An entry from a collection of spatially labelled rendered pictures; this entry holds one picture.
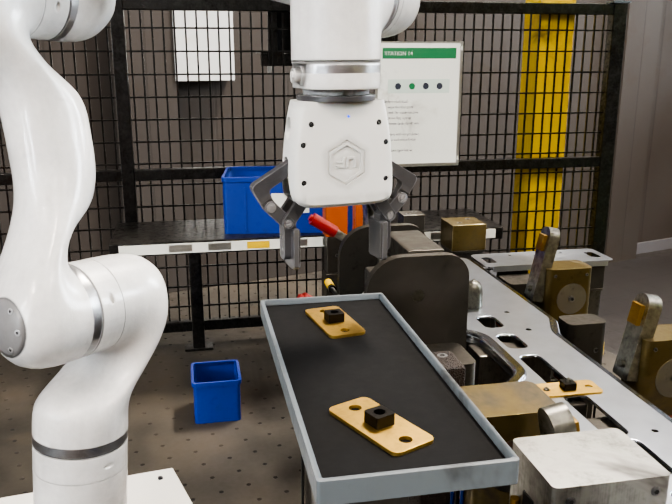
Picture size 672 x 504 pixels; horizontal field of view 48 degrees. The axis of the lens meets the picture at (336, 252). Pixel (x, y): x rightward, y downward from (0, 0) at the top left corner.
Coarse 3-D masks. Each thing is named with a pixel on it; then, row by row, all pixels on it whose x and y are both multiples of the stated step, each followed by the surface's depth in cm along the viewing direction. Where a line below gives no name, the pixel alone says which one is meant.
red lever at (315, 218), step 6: (312, 216) 134; (318, 216) 134; (312, 222) 133; (318, 222) 133; (324, 222) 134; (330, 222) 135; (318, 228) 134; (324, 228) 134; (330, 228) 134; (336, 228) 135; (330, 234) 135; (336, 234) 135; (342, 234) 135
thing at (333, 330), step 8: (312, 312) 79; (320, 312) 79; (328, 312) 76; (336, 312) 77; (344, 312) 79; (312, 320) 78; (320, 320) 77; (328, 320) 76; (336, 320) 76; (344, 320) 77; (352, 320) 77; (320, 328) 75; (328, 328) 75; (336, 328) 75; (344, 328) 75; (352, 328) 75; (360, 328) 75; (328, 336) 73; (336, 336) 73; (344, 336) 73
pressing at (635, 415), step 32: (512, 288) 142; (512, 320) 124; (544, 320) 124; (512, 352) 111; (544, 352) 111; (576, 352) 111; (608, 384) 100; (576, 416) 91; (608, 416) 92; (640, 416) 91
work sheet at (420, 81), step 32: (384, 64) 184; (416, 64) 186; (448, 64) 187; (384, 96) 186; (416, 96) 188; (448, 96) 189; (416, 128) 190; (448, 128) 191; (416, 160) 192; (448, 160) 194
